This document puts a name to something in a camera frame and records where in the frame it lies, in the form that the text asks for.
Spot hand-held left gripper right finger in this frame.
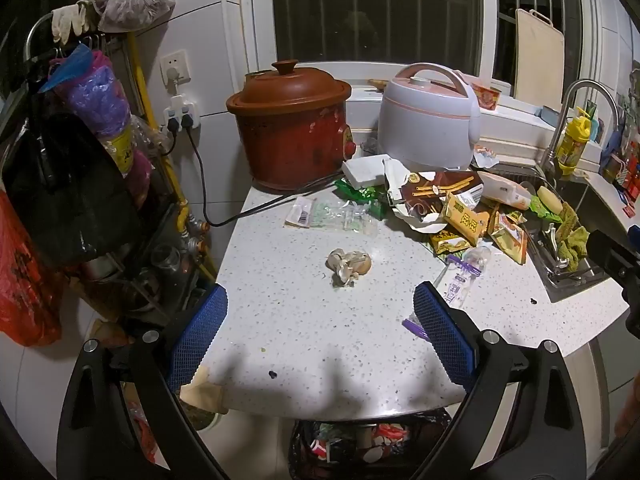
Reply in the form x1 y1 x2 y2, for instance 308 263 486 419
413 281 587 480

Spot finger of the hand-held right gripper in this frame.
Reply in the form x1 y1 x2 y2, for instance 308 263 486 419
586 229 640 286

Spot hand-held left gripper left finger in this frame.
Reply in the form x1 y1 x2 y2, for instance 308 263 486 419
56 282 229 480

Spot yellow sponge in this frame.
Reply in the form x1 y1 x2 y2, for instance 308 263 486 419
536 185 565 214

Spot trash bin with black liner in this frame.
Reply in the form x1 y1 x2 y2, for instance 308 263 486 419
289 407 453 480

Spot green dish cloth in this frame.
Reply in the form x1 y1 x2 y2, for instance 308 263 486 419
556 202 592 271

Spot steel sink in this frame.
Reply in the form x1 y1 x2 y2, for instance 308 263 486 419
500 162 640 304

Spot beige paper sheet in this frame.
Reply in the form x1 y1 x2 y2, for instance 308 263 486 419
179 365 229 414

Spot metal utensil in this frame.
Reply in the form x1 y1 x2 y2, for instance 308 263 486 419
540 222 572 269

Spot metal storage rack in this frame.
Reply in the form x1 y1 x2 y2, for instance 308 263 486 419
22 10 206 328

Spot orange yellow snack packet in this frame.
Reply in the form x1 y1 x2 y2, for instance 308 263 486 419
490 210 529 266

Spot yellow dish soap bottle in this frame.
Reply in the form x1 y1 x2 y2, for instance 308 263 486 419
556 106 592 176

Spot white orange packet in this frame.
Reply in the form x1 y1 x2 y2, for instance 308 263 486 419
477 171 532 209

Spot brown snack box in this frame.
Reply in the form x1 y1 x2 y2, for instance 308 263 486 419
385 170 486 233

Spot white red wrapper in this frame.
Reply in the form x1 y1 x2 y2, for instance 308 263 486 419
472 145 501 169

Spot clear plastic wrapper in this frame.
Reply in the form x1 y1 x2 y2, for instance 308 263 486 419
285 196 379 236

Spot green plastic wrapper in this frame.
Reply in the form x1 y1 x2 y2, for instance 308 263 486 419
334 177 387 219

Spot steel kitchen faucet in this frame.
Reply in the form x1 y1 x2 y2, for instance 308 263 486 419
540 79 621 185

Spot red plastic bag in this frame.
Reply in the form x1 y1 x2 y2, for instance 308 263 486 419
0 190 64 348

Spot white cardboard box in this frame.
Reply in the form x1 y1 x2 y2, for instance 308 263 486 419
342 155 397 189

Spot black plastic bag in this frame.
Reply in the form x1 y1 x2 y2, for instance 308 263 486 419
2 110 147 267

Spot red clay slow cooker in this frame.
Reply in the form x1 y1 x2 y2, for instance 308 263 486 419
234 95 357 194

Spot beige cutting board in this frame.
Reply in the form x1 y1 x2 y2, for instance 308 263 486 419
514 7 566 112

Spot white rice cooker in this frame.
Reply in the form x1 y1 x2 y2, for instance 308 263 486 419
377 62 482 171

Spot white plug adapter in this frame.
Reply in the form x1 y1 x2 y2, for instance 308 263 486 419
164 95 202 131

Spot yellow gas pipe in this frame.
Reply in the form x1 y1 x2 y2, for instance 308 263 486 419
117 0 219 281

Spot purple plastic bag bundle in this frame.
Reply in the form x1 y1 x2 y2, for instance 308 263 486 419
49 45 157 202

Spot red clay cooker lid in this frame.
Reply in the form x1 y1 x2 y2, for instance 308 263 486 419
226 60 352 117

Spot barred window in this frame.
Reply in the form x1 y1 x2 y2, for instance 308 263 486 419
250 0 583 83

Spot white rubber gloves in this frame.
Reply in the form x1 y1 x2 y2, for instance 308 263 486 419
51 2 99 44

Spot black power cable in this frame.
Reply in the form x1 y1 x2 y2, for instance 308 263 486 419
187 125 347 229

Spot white wall socket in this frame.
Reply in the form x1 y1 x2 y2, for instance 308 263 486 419
160 50 194 86

